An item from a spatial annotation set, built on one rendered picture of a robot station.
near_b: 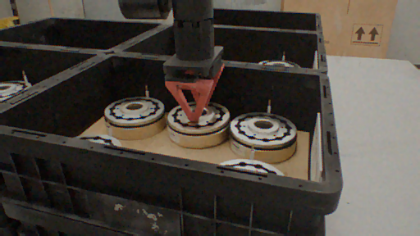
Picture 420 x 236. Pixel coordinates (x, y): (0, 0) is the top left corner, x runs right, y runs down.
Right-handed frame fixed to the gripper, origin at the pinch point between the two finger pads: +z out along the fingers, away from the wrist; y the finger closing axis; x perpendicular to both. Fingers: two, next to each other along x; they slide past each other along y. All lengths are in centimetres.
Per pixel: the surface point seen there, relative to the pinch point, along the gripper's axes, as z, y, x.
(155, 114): 1.1, 1.0, -7.2
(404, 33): 56, -308, 121
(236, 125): 1.6, 1.2, 6.6
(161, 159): -5.9, 21.6, 3.1
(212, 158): 4.3, 6.8, 3.9
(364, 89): 20, -62, 39
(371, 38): 57, -285, 87
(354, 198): 18.2, -5.2, 27.6
